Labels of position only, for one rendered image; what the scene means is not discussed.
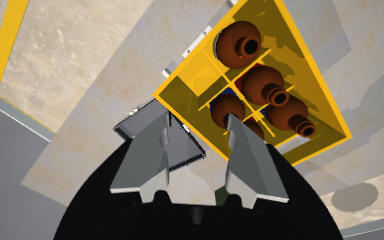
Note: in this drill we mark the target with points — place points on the yellow crate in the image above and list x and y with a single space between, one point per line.
198 80

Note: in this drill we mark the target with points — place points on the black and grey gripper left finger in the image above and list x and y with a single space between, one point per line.
129 176

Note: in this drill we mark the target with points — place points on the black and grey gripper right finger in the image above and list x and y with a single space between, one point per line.
268 183

